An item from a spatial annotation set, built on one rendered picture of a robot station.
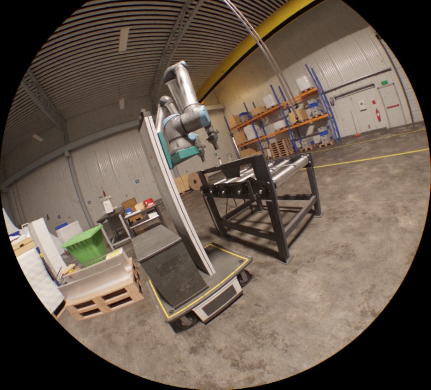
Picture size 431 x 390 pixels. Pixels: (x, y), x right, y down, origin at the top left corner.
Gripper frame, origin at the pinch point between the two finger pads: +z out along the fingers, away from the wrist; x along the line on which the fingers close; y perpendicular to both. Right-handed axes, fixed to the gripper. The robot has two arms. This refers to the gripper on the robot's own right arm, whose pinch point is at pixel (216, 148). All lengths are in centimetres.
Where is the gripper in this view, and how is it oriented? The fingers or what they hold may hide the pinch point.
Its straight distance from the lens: 159.7
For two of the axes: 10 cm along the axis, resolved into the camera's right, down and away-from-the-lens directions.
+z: 3.5, 9.3, 0.9
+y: -8.0, 3.5, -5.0
